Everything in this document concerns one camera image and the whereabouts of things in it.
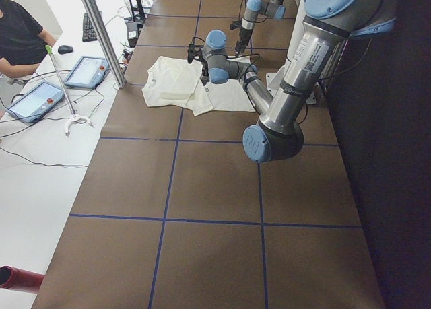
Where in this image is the far blue teach pendant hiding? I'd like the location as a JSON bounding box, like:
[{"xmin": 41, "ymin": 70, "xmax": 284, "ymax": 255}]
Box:
[{"xmin": 64, "ymin": 56, "xmax": 110, "ymax": 89}]

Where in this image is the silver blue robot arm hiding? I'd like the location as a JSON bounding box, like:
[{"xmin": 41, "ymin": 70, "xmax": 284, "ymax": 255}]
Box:
[
  {"xmin": 230, "ymin": 0, "xmax": 286, "ymax": 57},
  {"xmin": 187, "ymin": 0, "xmax": 397, "ymax": 163}
]

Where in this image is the seated person in black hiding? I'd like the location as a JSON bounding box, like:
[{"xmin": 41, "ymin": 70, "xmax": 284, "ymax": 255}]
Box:
[{"xmin": 1, "ymin": 0, "xmax": 57, "ymax": 79}]

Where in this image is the blue teach pendant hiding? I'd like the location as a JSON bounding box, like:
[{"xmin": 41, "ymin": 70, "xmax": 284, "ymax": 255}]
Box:
[
  {"xmin": 64, "ymin": 56, "xmax": 110, "ymax": 89},
  {"xmin": 6, "ymin": 81, "xmax": 64, "ymax": 123}
]

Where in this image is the reacher grabber stick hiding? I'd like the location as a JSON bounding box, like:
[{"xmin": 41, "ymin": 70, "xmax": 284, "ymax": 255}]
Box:
[{"xmin": 45, "ymin": 45, "xmax": 93, "ymax": 137}]

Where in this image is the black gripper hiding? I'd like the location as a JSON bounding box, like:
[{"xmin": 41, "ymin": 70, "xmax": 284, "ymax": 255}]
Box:
[
  {"xmin": 235, "ymin": 28, "xmax": 249, "ymax": 55},
  {"xmin": 187, "ymin": 37, "xmax": 204, "ymax": 64}
]

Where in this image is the black computer mouse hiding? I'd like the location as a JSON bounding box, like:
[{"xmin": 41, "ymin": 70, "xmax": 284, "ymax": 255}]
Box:
[{"xmin": 57, "ymin": 45, "xmax": 73, "ymax": 55}]

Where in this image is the cream long-sleeve printed shirt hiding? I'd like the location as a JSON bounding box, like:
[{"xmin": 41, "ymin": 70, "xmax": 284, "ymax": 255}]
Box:
[{"xmin": 142, "ymin": 56, "xmax": 255, "ymax": 116}]

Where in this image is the black keyboard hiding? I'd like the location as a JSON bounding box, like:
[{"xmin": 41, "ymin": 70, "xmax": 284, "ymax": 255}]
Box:
[{"xmin": 81, "ymin": 13, "xmax": 97, "ymax": 42}]

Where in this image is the red cylinder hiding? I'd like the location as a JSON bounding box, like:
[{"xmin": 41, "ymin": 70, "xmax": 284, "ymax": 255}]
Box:
[{"xmin": 1, "ymin": 266, "xmax": 44, "ymax": 294}]

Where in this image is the aluminium frame post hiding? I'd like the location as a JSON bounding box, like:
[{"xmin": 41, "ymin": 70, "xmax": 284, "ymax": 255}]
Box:
[{"xmin": 81, "ymin": 0, "xmax": 127, "ymax": 88}]

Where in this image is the near blue teach pendant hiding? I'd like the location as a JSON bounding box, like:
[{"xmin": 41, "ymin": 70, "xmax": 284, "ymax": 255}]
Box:
[{"xmin": 6, "ymin": 81, "xmax": 64, "ymax": 123}]

